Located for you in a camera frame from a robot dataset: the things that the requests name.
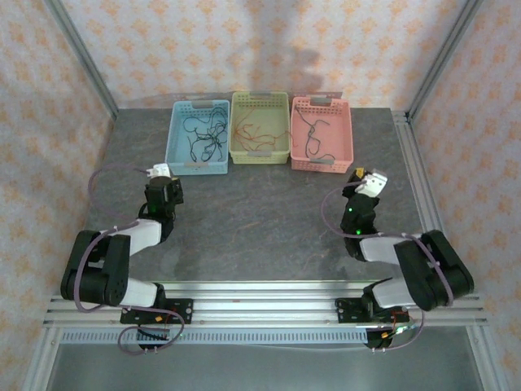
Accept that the pink plastic basket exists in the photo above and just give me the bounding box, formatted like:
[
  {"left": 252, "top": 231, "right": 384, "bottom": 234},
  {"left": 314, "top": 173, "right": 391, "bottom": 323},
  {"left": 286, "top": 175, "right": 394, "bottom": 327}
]
[{"left": 290, "top": 95, "right": 354, "bottom": 175}]

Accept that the green cable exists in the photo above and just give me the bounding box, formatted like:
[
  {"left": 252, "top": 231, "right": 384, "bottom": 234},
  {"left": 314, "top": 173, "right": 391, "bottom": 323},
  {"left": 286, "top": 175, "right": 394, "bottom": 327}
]
[
  {"left": 304, "top": 117, "right": 331, "bottom": 158},
  {"left": 293, "top": 105, "right": 336, "bottom": 161}
]

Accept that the blue plastic basket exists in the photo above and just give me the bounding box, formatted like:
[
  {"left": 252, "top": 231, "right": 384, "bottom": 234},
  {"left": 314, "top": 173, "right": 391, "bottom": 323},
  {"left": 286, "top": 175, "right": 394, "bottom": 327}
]
[{"left": 164, "top": 99, "right": 231, "bottom": 177}]

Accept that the green plastic basket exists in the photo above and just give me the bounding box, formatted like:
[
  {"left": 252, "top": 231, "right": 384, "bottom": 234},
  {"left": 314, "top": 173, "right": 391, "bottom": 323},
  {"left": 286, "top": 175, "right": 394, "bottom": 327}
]
[{"left": 229, "top": 90, "right": 292, "bottom": 165}]

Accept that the black electronics box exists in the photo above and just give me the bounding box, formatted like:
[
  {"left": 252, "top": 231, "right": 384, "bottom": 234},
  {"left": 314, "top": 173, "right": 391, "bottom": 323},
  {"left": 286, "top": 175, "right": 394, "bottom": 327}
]
[{"left": 364, "top": 325, "right": 398, "bottom": 352}]

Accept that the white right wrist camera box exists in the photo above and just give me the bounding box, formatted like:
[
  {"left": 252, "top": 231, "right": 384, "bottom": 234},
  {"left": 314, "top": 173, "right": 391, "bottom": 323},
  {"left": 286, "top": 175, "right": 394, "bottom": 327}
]
[{"left": 357, "top": 168, "right": 388, "bottom": 197}]

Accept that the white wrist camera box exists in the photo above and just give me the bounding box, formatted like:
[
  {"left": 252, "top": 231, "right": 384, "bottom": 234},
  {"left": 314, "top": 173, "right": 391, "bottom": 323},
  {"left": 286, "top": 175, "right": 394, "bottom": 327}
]
[
  {"left": 146, "top": 162, "right": 173, "bottom": 179},
  {"left": 357, "top": 168, "right": 388, "bottom": 197}
]

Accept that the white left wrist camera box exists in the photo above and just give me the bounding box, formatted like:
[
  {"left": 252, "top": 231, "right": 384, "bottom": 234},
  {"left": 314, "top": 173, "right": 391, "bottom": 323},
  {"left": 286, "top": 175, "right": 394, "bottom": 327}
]
[{"left": 146, "top": 162, "right": 173, "bottom": 179}]

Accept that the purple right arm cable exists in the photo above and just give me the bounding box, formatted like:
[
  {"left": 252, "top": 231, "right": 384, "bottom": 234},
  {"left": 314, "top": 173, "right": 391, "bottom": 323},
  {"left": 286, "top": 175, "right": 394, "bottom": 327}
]
[{"left": 322, "top": 183, "right": 455, "bottom": 354}]

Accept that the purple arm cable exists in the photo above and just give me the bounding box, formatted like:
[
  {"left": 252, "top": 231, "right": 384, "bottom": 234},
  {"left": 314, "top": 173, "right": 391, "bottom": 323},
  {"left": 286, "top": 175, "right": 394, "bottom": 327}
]
[
  {"left": 74, "top": 163, "right": 187, "bottom": 356},
  {"left": 322, "top": 183, "right": 455, "bottom": 354}
]

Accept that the aluminium side rail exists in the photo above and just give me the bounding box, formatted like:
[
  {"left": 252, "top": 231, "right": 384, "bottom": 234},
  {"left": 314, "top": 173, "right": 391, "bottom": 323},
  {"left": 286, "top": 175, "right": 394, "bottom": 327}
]
[{"left": 390, "top": 108, "right": 451, "bottom": 245}]

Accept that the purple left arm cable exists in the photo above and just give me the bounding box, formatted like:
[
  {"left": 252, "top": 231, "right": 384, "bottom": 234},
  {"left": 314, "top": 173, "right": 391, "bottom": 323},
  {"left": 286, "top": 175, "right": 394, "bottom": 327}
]
[{"left": 74, "top": 163, "right": 187, "bottom": 356}]

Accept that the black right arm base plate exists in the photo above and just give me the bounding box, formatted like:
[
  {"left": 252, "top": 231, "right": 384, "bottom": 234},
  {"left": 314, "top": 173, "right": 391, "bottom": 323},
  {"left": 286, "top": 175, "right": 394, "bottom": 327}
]
[{"left": 335, "top": 297, "right": 375, "bottom": 325}]

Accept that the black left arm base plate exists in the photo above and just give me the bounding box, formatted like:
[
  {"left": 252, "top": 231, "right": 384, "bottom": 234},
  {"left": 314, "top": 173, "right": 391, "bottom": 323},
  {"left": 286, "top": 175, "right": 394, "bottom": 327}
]
[{"left": 121, "top": 297, "right": 195, "bottom": 327}]

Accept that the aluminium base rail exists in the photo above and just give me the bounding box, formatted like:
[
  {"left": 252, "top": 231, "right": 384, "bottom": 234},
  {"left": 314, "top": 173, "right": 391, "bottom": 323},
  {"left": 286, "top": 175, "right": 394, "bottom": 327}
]
[{"left": 42, "top": 279, "right": 489, "bottom": 327}]

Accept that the aluminium frame post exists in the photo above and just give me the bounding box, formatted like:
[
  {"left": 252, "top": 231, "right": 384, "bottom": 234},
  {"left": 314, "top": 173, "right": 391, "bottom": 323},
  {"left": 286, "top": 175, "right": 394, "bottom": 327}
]
[
  {"left": 43, "top": 0, "right": 120, "bottom": 120},
  {"left": 405, "top": 0, "right": 485, "bottom": 123}
]

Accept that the grey slotted cable duct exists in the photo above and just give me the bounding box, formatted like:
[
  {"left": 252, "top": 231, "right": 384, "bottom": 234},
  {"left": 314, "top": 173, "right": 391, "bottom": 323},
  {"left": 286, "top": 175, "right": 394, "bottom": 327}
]
[{"left": 60, "top": 327, "right": 370, "bottom": 346}]

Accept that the aluminium frame leg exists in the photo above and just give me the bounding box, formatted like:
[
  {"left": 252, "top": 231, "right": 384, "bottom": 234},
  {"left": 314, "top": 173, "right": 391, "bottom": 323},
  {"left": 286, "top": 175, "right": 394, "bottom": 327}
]
[
  {"left": 22, "top": 325, "right": 62, "bottom": 391},
  {"left": 463, "top": 325, "right": 512, "bottom": 391}
]

